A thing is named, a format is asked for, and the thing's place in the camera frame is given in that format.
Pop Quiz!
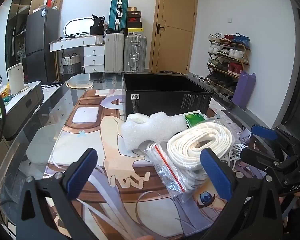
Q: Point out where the tan wooden door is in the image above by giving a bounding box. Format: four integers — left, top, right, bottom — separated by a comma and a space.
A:
151, 0, 198, 74

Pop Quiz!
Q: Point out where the group of assorted shoes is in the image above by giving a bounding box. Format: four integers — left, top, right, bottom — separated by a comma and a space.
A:
190, 32, 250, 97

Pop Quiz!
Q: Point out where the black red-logo shoe box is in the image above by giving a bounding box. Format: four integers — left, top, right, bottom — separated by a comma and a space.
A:
127, 17, 142, 28

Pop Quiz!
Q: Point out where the printed cartoon desk mat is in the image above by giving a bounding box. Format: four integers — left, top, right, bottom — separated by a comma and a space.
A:
44, 87, 265, 239

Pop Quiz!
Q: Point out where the oval mirror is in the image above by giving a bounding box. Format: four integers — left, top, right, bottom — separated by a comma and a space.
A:
64, 17, 95, 37

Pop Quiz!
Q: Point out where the black bag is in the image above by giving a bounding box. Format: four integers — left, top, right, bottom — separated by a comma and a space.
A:
90, 14, 106, 36

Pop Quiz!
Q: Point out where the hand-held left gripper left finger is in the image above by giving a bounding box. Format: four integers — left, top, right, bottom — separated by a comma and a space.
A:
15, 147, 100, 240

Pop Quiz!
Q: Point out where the black refrigerator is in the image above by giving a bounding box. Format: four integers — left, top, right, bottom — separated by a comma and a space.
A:
25, 7, 62, 83

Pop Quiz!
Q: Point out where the black cardboard box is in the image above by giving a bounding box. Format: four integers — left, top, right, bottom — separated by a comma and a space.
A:
122, 73, 213, 117

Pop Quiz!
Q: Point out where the thin white cable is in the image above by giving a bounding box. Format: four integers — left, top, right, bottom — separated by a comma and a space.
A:
221, 140, 243, 170

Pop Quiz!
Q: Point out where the teal suitcase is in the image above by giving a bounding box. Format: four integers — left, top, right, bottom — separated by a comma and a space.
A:
108, 0, 129, 34

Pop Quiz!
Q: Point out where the silver suitcase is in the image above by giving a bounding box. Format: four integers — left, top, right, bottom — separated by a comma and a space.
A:
124, 34, 147, 73

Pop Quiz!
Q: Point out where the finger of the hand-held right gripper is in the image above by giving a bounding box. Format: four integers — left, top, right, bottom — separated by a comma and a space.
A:
240, 146, 300, 178
251, 124, 294, 153

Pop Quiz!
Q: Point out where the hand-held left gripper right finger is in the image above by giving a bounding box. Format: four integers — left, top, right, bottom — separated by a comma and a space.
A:
200, 147, 283, 240

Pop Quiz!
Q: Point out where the white rope in zip bag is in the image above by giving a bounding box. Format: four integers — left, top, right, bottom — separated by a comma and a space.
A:
145, 121, 237, 200

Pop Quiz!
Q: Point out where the white appliance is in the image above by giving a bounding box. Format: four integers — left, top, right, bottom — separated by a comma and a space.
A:
7, 64, 25, 94

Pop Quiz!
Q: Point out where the purple bag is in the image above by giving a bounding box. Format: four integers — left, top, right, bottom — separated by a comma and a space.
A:
232, 70, 256, 111

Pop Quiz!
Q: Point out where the woven laundry basket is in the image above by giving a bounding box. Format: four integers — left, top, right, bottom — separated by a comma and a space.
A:
62, 53, 80, 75

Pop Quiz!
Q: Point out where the grey cabinet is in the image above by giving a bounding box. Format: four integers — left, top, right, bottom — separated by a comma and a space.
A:
2, 81, 44, 140

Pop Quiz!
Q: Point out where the green white tissue packet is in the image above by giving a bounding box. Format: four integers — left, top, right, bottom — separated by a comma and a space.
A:
184, 110, 217, 130

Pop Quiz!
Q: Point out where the wooden shoe rack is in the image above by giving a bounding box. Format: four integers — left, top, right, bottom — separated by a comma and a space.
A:
206, 32, 251, 98

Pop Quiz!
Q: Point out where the white suitcase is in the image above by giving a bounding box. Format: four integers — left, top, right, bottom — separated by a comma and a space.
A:
104, 32, 125, 72

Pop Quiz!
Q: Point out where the dark glass wardrobe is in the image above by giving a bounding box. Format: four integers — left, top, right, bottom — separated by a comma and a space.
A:
5, 0, 48, 63

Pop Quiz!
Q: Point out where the white vanity desk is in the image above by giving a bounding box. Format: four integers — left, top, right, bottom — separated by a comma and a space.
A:
49, 35, 106, 74

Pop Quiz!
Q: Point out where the white foam piece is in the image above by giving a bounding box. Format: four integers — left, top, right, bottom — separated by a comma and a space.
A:
120, 112, 188, 153

